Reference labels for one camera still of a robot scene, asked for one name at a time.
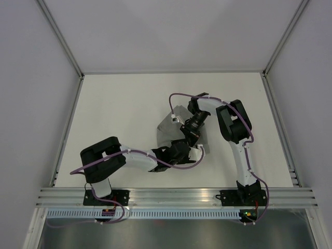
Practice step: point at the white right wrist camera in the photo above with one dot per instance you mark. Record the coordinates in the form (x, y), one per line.
(174, 119)

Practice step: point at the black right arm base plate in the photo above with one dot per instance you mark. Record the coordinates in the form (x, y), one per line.
(234, 198)

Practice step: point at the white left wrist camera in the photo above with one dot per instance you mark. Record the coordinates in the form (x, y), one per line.
(196, 153)

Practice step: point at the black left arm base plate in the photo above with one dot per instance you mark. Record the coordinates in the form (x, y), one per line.
(115, 198)

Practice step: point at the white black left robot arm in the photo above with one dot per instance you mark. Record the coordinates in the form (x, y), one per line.
(104, 158)

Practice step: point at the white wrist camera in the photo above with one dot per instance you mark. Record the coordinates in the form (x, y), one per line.
(196, 153)
(174, 119)

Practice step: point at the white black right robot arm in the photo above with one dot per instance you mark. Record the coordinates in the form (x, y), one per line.
(235, 128)

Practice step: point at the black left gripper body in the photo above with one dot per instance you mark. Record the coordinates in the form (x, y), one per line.
(185, 160)

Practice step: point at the white slotted cable duct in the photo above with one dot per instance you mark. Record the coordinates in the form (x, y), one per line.
(145, 213)

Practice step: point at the aluminium frame rail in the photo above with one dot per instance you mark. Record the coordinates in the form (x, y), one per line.
(279, 198)

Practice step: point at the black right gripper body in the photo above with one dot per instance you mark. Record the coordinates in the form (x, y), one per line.
(192, 128)

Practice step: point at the grey cloth napkin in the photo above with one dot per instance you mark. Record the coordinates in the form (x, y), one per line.
(168, 131)

